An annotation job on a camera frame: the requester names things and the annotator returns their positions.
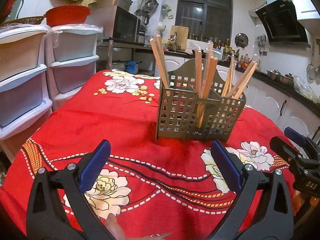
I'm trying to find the clear plastic bag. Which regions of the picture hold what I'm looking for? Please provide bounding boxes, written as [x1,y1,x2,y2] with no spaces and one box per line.
[293,76,319,103]

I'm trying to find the wicker basket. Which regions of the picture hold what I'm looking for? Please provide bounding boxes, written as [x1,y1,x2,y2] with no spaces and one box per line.
[0,16,45,27]

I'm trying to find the white wall cabinet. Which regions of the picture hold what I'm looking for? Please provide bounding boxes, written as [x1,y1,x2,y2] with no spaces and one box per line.
[286,0,317,21]

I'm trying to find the silver microwave oven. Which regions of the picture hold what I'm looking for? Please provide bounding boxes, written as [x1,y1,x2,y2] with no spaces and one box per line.
[86,5,142,43]

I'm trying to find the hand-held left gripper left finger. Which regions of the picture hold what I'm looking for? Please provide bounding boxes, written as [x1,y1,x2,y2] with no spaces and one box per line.
[26,139,111,240]

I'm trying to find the large steel pot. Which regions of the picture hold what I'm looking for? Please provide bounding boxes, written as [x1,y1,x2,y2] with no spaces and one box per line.
[112,60,128,72]

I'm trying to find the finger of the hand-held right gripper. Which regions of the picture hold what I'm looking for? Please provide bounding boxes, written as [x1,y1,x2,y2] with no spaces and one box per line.
[269,136,300,160]
[284,127,308,143]

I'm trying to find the black range hood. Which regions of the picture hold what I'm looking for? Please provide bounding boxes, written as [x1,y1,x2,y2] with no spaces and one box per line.
[255,0,311,47]

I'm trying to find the hanging metal strainers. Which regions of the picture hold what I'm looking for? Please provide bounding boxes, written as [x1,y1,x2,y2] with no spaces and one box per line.
[306,40,320,81]

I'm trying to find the row of metal jars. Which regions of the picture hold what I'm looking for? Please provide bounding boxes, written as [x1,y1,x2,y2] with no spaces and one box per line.
[189,33,232,47]

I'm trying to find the white box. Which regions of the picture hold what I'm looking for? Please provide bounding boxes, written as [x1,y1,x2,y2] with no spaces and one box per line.
[186,39,209,55]

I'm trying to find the hanging steel pot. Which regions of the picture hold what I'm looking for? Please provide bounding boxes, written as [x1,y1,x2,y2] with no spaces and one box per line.
[144,0,160,14]

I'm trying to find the set of wooden chopsticks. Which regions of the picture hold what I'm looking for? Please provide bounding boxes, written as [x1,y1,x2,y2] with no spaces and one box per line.
[149,34,258,130]

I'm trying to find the small steel pot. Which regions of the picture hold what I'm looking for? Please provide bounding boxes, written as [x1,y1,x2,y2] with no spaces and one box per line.
[266,70,281,81]

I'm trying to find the wooden cutting board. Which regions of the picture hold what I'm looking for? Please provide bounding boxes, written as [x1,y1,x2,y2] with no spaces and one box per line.
[170,26,189,51]

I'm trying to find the hanging wall caddy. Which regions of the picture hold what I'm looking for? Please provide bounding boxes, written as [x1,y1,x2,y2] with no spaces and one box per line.
[161,4,174,19]

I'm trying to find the hanging dark pot lid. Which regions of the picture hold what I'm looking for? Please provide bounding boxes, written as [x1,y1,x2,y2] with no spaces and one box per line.
[234,33,250,49]

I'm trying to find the group of condiment bottles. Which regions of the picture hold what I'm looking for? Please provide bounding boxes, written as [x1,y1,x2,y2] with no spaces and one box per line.
[224,46,253,69]

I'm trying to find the light blue knife holder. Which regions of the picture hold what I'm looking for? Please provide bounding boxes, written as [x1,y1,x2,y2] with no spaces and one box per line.
[211,46,224,60]

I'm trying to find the black blender jug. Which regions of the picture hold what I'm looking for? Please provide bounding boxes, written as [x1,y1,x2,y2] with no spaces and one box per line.
[135,9,150,27]

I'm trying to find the stainless steel table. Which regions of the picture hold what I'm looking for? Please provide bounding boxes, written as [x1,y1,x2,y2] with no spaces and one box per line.
[96,40,160,77]

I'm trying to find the hanging kitchen utensils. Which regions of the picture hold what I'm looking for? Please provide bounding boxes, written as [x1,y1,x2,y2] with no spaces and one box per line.
[255,35,267,48]

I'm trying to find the metal faucet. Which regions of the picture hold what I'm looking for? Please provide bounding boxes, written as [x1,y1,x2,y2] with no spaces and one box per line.
[170,32,181,51]

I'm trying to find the dark framed window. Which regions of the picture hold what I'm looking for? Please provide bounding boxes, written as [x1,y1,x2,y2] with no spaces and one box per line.
[175,0,233,42]

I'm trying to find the person's left hand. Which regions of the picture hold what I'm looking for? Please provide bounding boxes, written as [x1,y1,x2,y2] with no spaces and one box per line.
[105,214,173,240]

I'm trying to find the grey plastic grid utensil holder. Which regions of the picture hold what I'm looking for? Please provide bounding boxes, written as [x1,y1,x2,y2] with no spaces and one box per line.
[155,58,247,142]

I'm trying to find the red floral blanket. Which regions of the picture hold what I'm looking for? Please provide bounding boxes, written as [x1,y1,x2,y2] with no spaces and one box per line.
[0,69,300,240]

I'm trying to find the small silver appliance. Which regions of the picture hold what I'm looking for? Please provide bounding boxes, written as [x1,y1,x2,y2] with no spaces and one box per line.
[136,26,148,44]

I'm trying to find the red plastic basin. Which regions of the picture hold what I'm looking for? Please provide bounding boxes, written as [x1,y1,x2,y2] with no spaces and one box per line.
[44,5,92,27]

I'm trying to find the plastic drawer unit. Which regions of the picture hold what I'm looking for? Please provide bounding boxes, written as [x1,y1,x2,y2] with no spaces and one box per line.
[0,24,54,141]
[46,24,103,111]

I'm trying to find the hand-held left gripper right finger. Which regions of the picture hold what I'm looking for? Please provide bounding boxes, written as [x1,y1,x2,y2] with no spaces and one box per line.
[210,139,293,240]

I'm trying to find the lidded steel pot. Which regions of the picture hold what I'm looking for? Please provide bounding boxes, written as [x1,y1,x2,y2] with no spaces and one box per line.
[279,73,294,87]

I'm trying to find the rectangular metal tray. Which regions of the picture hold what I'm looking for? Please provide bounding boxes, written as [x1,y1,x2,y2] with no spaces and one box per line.
[88,0,133,12]

